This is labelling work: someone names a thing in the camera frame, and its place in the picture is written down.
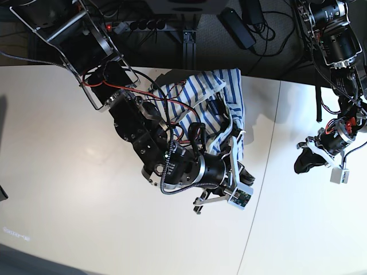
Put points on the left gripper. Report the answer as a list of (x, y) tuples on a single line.
[(313, 155)]

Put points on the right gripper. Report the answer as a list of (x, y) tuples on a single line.
[(219, 175)]

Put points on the blue white striped T-shirt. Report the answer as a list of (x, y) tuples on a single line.
[(214, 98)]

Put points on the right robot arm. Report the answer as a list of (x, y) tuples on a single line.
[(188, 134)]

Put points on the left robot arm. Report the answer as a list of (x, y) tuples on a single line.
[(339, 59)]

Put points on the black power adapter brick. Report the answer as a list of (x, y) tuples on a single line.
[(236, 28)]

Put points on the black power strip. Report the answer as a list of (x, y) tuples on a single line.
[(136, 26)]

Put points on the black object at table edge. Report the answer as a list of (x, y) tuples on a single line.
[(3, 194)]

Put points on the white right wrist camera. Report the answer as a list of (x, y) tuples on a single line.
[(240, 197)]

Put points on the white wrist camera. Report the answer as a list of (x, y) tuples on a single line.
[(240, 197), (339, 175)]

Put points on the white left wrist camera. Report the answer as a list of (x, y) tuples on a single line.
[(339, 175)]

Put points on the aluminium profile post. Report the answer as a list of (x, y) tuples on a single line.
[(189, 49)]

